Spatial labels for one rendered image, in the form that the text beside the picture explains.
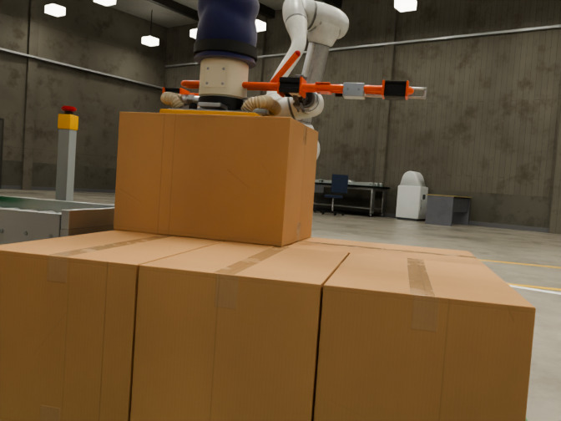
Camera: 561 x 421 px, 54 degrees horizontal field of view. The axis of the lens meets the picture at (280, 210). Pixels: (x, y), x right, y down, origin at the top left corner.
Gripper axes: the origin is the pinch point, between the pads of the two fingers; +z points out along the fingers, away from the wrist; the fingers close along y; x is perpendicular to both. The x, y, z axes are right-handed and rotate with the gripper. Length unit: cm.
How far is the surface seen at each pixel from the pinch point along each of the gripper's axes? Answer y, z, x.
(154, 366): 74, 79, 10
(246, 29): -18.0, 5.6, 17.1
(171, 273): 54, 79, 8
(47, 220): 50, 34, 70
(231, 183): 34.3, 20.4, 14.2
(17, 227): 53, 34, 80
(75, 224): 51, 31, 62
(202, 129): 17.9, 19.6, 25.4
